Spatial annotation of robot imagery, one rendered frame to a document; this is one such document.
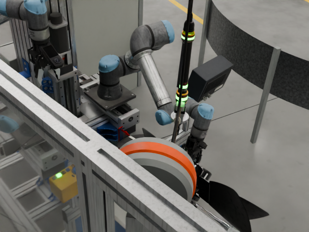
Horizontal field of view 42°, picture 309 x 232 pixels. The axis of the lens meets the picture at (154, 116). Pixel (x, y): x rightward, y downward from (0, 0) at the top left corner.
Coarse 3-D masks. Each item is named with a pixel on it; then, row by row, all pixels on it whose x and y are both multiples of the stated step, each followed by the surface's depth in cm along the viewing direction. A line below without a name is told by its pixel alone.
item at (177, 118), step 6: (192, 0) 125; (192, 6) 126; (186, 24) 121; (186, 30) 122; (186, 36) 123; (186, 42) 124; (186, 48) 126; (180, 84) 134; (180, 90) 135; (180, 96) 136; (180, 102) 137; (174, 120) 138; (180, 120) 138; (174, 132) 132; (174, 138) 129
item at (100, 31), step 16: (80, 0) 319; (96, 0) 331; (112, 0) 344; (128, 0) 358; (80, 16) 327; (96, 16) 339; (112, 16) 352; (128, 16) 367; (80, 32) 335; (96, 32) 348; (112, 32) 362; (128, 32) 377; (80, 48) 343; (96, 48) 357; (112, 48) 372; (128, 48) 388; (80, 64) 352; (96, 64) 366; (128, 80) 411
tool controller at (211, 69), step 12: (216, 60) 231; (228, 60) 234; (192, 72) 222; (204, 72) 222; (216, 72) 224; (228, 72) 232; (192, 84) 226; (204, 84) 219; (216, 84) 231; (192, 96) 230; (204, 96) 230
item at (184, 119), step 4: (176, 104) 145; (184, 104) 146; (176, 108) 145; (184, 108) 147; (172, 112) 156; (176, 112) 147; (184, 112) 147; (172, 116) 154; (180, 116) 150; (184, 116) 154; (188, 116) 154; (172, 120) 153; (184, 120) 152; (188, 120) 153
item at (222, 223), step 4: (196, 204) 164; (200, 208) 163; (208, 212) 163; (212, 216) 162; (216, 216) 162; (216, 220) 161; (220, 220) 161; (220, 224) 160; (224, 224) 160; (228, 224) 160; (228, 228) 159
